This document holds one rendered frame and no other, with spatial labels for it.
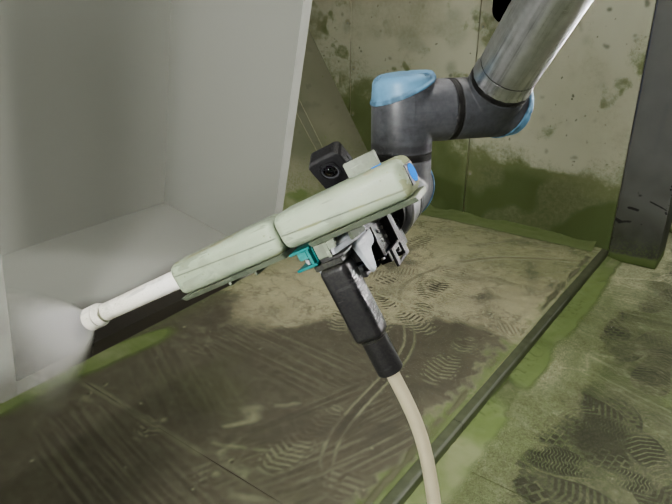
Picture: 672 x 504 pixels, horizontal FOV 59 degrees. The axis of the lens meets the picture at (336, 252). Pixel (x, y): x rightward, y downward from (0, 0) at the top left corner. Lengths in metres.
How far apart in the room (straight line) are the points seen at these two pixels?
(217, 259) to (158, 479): 0.80
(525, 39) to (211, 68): 0.69
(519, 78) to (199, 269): 0.48
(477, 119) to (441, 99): 0.06
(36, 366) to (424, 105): 0.64
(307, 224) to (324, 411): 0.96
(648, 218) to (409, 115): 1.85
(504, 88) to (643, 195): 1.76
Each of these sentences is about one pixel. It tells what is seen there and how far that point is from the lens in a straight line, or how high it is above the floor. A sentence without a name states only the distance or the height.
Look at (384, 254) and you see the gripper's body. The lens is 0.70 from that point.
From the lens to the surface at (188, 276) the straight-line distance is 0.71.
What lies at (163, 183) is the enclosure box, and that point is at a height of 0.58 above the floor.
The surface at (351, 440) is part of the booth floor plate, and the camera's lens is 1.44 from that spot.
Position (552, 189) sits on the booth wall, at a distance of 2.67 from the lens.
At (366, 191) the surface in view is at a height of 0.81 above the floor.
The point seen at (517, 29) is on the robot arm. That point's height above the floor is 0.95.
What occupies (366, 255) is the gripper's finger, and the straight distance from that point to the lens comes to 0.65.
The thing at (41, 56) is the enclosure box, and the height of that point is 0.89.
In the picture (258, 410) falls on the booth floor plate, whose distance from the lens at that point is 1.54.
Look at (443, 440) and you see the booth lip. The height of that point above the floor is 0.04.
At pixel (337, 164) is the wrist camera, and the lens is 0.72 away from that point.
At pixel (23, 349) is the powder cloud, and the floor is 0.55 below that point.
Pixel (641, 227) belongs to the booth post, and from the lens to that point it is 2.62.
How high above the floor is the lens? 0.98
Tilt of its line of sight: 23 degrees down
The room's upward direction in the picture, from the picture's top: straight up
